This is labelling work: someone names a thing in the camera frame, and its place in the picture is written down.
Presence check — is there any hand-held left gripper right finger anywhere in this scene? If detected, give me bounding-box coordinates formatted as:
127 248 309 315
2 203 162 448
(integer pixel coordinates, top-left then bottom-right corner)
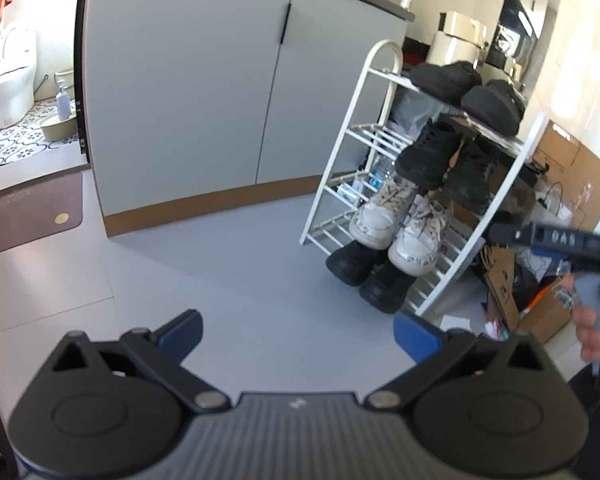
362 311 555 413

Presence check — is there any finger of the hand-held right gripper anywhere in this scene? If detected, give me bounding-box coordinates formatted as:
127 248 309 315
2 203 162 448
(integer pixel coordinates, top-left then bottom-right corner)
489 221 531 247

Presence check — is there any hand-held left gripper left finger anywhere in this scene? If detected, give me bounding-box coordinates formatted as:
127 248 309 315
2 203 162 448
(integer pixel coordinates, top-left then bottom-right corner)
50 309 232 413

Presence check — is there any black chunky platform shoe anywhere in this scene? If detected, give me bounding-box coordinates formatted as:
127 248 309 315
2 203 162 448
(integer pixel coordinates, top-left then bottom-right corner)
325 240 388 287
358 259 418 314

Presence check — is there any black lace-up sneaker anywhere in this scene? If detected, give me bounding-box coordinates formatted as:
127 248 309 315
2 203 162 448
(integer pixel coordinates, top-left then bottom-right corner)
395 120 463 191
442 137 501 215

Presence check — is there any white lace-up sneaker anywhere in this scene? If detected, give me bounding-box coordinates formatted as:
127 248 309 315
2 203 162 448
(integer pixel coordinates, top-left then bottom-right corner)
349 177 418 250
387 195 453 277

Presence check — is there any black strap clog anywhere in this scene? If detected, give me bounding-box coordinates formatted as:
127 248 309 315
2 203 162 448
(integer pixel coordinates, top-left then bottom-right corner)
460 79 527 137
409 60 483 103

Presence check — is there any white wire shoe rack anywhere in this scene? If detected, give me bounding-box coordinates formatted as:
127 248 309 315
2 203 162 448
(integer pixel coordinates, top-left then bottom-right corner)
300 40 548 317

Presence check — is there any person's right hand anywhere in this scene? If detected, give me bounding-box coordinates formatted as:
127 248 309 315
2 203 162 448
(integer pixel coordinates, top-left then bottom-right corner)
571 279 600 363

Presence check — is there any small cardboard box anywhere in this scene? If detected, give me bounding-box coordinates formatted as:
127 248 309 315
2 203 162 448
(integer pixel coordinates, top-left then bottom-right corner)
517 280 578 343

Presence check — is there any brown cardboard box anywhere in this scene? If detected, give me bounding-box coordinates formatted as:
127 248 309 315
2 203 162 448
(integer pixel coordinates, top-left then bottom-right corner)
527 120 600 241

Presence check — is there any clear water bottle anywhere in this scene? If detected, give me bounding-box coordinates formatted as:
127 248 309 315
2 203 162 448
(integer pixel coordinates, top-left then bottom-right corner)
367 157 390 196

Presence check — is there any person's dark clothing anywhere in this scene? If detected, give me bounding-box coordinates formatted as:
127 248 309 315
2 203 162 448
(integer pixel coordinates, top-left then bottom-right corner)
567 360 600 480

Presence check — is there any brown door mat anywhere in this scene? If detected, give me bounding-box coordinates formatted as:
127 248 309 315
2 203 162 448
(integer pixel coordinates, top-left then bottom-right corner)
0 172 84 261

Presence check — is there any white kitchen appliance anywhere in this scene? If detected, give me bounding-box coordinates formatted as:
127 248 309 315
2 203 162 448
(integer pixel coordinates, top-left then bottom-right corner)
426 10 488 66

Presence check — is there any black coffee machine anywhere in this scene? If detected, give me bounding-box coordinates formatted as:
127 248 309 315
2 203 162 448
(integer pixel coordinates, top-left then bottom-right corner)
495 0 538 68

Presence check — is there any beige wash basin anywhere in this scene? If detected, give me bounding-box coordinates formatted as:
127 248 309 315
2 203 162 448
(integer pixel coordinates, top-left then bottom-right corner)
41 112 79 142

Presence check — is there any grey cabinet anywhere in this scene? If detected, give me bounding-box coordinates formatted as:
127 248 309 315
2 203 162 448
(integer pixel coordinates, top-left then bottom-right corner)
77 0 416 238

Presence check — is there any blue soap bottle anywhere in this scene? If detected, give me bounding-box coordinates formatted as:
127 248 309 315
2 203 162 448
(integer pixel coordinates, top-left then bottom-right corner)
55 80 74 122

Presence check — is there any white toilet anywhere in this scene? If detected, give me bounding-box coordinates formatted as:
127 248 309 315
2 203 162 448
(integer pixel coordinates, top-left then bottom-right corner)
0 25 37 128

